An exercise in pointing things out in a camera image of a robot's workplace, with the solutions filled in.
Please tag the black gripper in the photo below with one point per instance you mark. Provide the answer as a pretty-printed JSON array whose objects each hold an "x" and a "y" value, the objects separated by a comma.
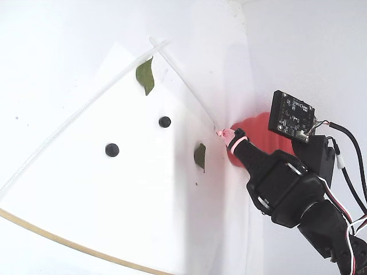
[{"x": 274, "y": 178}]

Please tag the small dark blueberry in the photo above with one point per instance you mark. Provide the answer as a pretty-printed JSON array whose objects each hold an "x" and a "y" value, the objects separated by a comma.
[
  {"x": 164, "y": 121},
  {"x": 112, "y": 149}
]

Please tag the red collapsible silicone cup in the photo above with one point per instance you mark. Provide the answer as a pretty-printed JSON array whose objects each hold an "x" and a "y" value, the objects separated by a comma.
[{"x": 255, "y": 126}]

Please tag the green leaf with stem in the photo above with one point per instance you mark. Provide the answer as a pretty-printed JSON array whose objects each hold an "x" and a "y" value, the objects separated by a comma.
[{"x": 199, "y": 156}]

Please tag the white ribbed plastic strip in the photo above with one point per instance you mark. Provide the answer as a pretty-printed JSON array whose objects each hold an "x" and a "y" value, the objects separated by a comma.
[
  {"x": 183, "y": 83},
  {"x": 149, "y": 54}
]

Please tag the white paper sheet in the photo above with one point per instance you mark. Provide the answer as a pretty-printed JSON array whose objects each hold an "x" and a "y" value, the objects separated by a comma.
[{"x": 129, "y": 186}]

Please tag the large green leaf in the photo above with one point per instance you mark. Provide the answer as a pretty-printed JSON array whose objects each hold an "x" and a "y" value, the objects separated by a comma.
[{"x": 145, "y": 76}]

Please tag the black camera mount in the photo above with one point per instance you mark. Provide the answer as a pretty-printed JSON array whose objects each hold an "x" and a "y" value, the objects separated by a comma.
[{"x": 315, "y": 160}]

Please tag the black camera circuit board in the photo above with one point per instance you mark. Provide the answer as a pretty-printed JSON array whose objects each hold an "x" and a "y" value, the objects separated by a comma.
[{"x": 291, "y": 114}]

